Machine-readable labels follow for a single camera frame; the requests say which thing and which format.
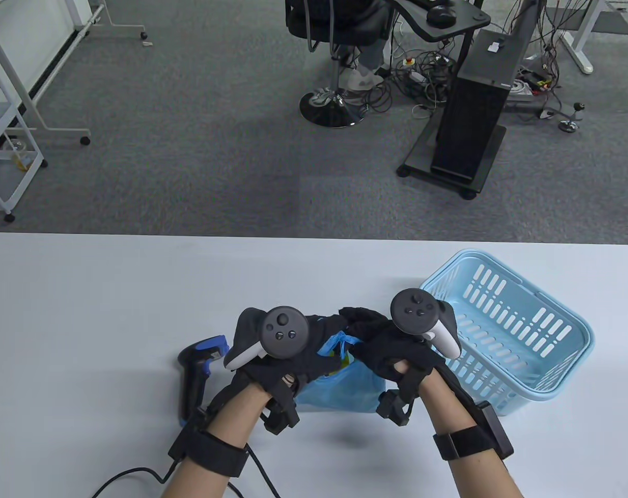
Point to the person's right hand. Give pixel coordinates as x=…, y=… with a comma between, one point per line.
x=381, y=342

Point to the person's left hand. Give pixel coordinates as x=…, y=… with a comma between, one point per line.
x=319, y=353

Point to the blue plastic bag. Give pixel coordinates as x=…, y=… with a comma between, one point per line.
x=345, y=391

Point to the light blue plastic basket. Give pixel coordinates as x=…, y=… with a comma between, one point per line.
x=500, y=295

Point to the black and blue barcode scanner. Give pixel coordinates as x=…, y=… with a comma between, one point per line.
x=192, y=378

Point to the person's left forearm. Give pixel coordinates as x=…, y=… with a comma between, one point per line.
x=225, y=430

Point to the person's right forearm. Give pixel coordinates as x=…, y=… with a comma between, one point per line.
x=459, y=415

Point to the dark grey left hand controller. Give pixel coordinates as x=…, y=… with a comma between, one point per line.
x=282, y=332

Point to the dark grey hand controller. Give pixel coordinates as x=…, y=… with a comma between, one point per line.
x=415, y=311
x=282, y=332

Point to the dark grey right hand controller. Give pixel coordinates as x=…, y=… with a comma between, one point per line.
x=415, y=311

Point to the black wheeled stand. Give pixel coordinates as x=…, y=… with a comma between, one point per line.
x=420, y=150

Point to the black office chair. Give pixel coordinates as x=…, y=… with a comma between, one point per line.
x=329, y=111

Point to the black computer tower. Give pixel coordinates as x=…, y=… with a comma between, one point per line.
x=474, y=104

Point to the small black tripod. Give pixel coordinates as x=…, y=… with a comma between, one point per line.
x=569, y=124

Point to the white power strip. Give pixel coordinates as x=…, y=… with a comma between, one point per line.
x=520, y=87

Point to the small white adapter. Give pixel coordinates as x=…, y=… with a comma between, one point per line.
x=494, y=45

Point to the black computer mouse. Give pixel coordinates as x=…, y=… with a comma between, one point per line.
x=441, y=15

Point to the black desk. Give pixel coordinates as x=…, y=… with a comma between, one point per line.
x=472, y=21

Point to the white desk leg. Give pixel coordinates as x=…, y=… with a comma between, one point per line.
x=578, y=52

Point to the small clear container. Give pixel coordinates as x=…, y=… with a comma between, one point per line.
x=21, y=155

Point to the white shelf cart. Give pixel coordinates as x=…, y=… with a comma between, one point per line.
x=2, y=181

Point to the dark floor mat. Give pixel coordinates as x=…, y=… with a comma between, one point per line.
x=612, y=22

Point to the whiteboard on white stand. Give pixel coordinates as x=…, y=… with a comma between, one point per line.
x=13, y=31

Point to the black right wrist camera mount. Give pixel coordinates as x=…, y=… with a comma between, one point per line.
x=469, y=443

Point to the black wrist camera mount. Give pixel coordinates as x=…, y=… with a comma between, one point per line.
x=215, y=454
x=469, y=443

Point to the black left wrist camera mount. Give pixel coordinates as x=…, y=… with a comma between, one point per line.
x=215, y=454

